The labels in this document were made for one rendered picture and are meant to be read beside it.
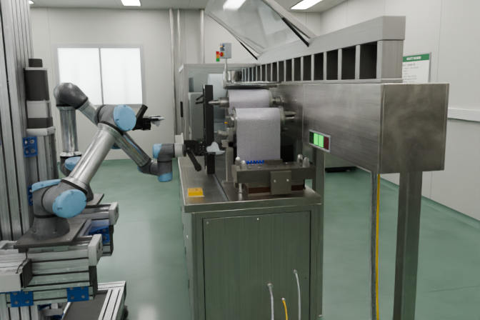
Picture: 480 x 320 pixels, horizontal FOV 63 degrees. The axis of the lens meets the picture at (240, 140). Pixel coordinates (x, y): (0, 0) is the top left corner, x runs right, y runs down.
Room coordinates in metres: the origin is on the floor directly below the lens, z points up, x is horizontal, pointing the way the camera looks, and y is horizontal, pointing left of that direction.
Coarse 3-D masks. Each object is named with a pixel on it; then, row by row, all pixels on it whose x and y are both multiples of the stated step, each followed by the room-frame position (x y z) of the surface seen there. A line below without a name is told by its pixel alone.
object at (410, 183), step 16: (320, 160) 2.26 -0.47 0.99; (320, 176) 2.26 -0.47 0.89; (400, 176) 1.42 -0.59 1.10; (416, 176) 1.37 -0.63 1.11; (320, 192) 2.26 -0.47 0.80; (400, 192) 1.41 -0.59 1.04; (416, 192) 1.37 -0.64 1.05; (400, 208) 1.41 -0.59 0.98; (416, 208) 1.37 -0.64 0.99; (400, 224) 1.40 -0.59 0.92; (416, 224) 1.38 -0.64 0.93; (320, 240) 2.26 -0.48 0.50; (400, 240) 1.40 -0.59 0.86; (416, 240) 1.38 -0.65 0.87; (320, 256) 2.26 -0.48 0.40; (400, 256) 1.39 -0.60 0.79; (416, 256) 1.38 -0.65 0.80; (320, 272) 2.26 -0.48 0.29; (400, 272) 1.39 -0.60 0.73; (416, 272) 1.38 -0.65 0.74; (320, 288) 2.26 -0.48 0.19; (400, 288) 1.38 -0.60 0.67; (320, 304) 2.26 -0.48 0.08; (400, 304) 1.38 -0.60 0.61
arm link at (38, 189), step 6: (48, 180) 1.66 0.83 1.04; (54, 180) 1.63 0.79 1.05; (60, 180) 1.63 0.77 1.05; (36, 186) 1.57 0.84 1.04; (42, 186) 1.56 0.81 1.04; (48, 186) 1.57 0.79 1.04; (36, 192) 1.57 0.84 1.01; (42, 192) 1.55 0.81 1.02; (36, 198) 1.56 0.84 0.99; (42, 198) 1.54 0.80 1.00; (36, 204) 1.57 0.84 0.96; (42, 204) 1.53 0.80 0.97; (36, 210) 1.57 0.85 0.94; (42, 210) 1.56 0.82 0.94
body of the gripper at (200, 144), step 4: (184, 140) 1.98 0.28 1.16; (188, 140) 1.99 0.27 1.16; (192, 140) 1.98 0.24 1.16; (196, 140) 2.01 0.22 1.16; (200, 140) 2.01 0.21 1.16; (204, 140) 1.97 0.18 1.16; (184, 144) 1.97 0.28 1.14; (188, 144) 1.97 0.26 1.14; (192, 144) 1.98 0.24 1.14; (196, 144) 1.97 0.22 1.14; (200, 144) 1.97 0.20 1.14; (204, 144) 1.97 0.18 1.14; (184, 148) 1.96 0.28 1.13; (192, 148) 1.98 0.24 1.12; (196, 148) 1.97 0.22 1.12; (200, 148) 1.98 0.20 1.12; (204, 148) 1.98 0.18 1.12; (184, 152) 1.95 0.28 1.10; (188, 152) 1.98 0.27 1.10; (196, 152) 1.98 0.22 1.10; (200, 152) 1.97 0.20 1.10; (184, 156) 1.98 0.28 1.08
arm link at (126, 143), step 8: (104, 104) 1.79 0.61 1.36; (96, 112) 1.77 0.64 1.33; (96, 120) 1.77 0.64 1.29; (128, 136) 1.91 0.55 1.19; (120, 144) 1.90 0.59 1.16; (128, 144) 1.91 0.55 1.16; (136, 144) 1.95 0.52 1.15; (128, 152) 1.93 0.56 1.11; (136, 152) 1.95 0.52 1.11; (144, 152) 2.00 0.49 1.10; (136, 160) 1.96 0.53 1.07; (144, 160) 1.98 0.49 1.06; (152, 160) 2.04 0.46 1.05; (144, 168) 2.00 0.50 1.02
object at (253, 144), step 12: (240, 132) 2.04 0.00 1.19; (252, 132) 2.05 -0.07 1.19; (264, 132) 2.06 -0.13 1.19; (276, 132) 2.07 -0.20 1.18; (240, 144) 2.04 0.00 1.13; (252, 144) 2.05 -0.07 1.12; (264, 144) 2.06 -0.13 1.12; (276, 144) 2.07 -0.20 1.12; (240, 156) 2.04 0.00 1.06; (252, 156) 2.05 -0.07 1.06; (264, 156) 2.06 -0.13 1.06; (276, 156) 2.07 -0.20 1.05
